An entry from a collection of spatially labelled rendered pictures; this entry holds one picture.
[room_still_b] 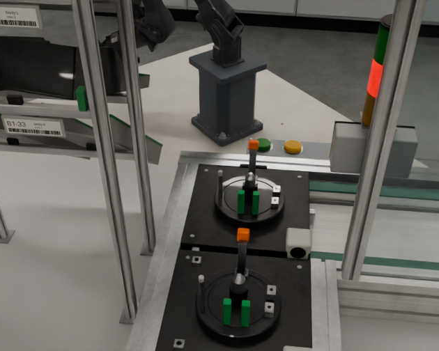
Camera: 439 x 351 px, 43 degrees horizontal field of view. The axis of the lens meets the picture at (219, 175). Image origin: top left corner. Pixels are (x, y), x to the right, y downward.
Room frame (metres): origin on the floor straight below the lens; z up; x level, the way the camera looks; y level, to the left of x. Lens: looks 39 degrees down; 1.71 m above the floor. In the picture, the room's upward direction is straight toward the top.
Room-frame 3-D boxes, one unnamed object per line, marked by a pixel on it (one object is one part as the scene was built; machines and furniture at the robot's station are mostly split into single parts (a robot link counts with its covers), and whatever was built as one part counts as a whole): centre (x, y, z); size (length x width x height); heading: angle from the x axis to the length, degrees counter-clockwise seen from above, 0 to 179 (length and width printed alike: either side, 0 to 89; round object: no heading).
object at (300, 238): (0.71, -0.15, 0.97); 0.05 x 0.05 x 0.04; 83
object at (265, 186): (0.82, -0.06, 0.98); 0.14 x 0.14 x 0.02
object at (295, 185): (0.82, -0.06, 0.96); 0.24 x 0.24 x 0.02; 83
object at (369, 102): (0.68, -0.24, 1.28); 0.05 x 0.05 x 0.05
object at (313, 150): (1.03, -0.17, 0.93); 0.21 x 0.07 x 0.06; 83
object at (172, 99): (1.24, 0.02, 0.84); 0.90 x 0.70 x 0.03; 36
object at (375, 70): (0.68, -0.24, 1.33); 0.05 x 0.05 x 0.05
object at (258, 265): (0.57, -0.03, 1.01); 0.24 x 0.24 x 0.13; 83
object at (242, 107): (1.27, -0.02, 0.96); 0.15 x 0.15 x 0.20; 36
